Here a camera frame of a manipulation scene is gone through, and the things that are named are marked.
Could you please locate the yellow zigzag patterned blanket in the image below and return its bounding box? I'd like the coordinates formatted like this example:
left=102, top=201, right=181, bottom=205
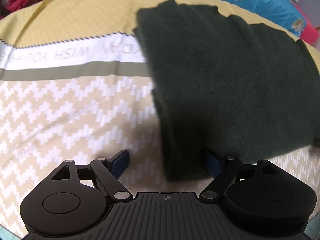
left=0, top=0, right=320, bottom=233

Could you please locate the dark green sweater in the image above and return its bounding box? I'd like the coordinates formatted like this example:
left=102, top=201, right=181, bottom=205
left=132, top=0, right=320, bottom=183

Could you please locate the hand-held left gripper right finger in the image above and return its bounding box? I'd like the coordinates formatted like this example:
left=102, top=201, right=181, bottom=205
left=199, top=148, right=276, bottom=202

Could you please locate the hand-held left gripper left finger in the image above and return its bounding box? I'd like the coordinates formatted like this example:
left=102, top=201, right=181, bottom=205
left=51, top=149, right=133, bottom=202

